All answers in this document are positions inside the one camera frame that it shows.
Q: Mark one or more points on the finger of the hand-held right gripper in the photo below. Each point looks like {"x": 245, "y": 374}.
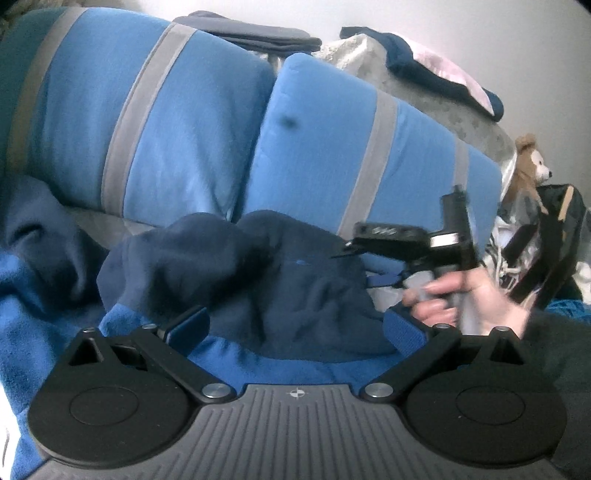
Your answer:
{"x": 384, "y": 279}
{"x": 351, "y": 252}

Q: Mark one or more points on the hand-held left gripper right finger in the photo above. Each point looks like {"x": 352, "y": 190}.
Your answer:
{"x": 406, "y": 330}

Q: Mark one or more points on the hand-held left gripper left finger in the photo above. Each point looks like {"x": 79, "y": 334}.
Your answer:
{"x": 187, "y": 325}

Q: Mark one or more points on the blue and navy fleece jacket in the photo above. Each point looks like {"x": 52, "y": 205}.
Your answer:
{"x": 258, "y": 295}

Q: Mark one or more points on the person's right forearm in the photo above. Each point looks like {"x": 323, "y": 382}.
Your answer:
{"x": 565, "y": 360}

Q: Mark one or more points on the person's right hand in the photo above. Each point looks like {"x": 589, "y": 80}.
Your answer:
{"x": 489, "y": 300}

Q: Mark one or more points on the white black-striped cloth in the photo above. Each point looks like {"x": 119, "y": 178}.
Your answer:
{"x": 501, "y": 258}

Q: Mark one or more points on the small blue grey-striped pillow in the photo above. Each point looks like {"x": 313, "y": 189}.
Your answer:
{"x": 332, "y": 152}

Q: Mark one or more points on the brown teddy bear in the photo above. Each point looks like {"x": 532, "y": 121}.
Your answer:
{"x": 526, "y": 161}

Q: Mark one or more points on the navy and pink garment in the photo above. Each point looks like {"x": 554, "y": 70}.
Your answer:
{"x": 443, "y": 69}

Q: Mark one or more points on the white lace blanket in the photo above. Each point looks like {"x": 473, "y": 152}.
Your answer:
{"x": 351, "y": 57}

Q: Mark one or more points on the large blue grey-striped pillow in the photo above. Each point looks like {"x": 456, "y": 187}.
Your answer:
{"x": 184, "y": 115}

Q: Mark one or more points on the folded grey cloth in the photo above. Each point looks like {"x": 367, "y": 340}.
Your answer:
{"x": 249, "y": 32}

